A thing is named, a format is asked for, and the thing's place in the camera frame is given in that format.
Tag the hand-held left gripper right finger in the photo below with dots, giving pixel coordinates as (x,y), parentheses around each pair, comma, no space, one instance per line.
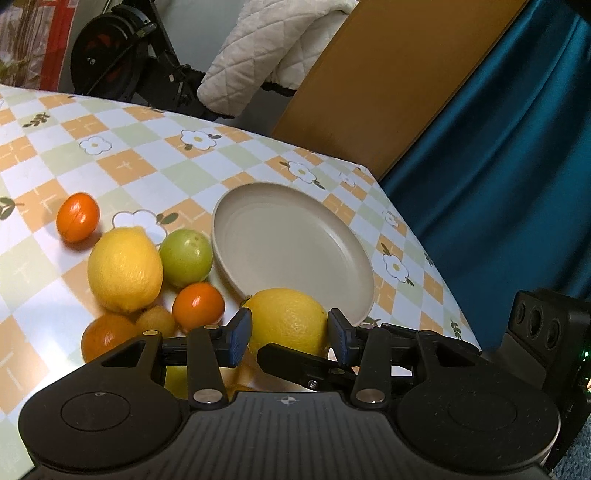
(339,339)

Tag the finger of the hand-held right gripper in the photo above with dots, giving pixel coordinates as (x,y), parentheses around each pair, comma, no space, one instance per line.
(291,364)

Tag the brown wooden board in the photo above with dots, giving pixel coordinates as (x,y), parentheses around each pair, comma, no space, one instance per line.
(369,92)

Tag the black exercise bike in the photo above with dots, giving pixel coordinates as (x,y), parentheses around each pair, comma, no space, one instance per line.
(104,50)

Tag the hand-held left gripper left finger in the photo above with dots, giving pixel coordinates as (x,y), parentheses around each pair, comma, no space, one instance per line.
(241,339)

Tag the checkered floral tablecloth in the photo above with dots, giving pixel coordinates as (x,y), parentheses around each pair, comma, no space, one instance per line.
(138,152)

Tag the dark orange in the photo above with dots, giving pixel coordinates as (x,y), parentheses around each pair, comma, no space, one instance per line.
(106,337)

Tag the white quilted jacket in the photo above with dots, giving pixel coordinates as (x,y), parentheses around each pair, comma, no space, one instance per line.
(258,55)

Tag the beige round plate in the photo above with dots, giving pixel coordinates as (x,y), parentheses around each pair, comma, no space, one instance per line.
(286,240)

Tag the yellow lemon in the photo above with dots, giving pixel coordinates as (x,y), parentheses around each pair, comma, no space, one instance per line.
(124,270)
(286,318)

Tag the small yellow kumquat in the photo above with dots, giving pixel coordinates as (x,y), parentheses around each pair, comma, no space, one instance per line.
(156,321)

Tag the red printed wall poster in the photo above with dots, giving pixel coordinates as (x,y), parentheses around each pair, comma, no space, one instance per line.
(51,37)

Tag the small orange tangerine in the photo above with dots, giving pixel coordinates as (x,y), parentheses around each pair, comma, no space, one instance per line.
(198,307)
(77,217)

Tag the teal curtain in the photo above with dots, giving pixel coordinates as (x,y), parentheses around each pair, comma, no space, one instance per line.
(498,161)

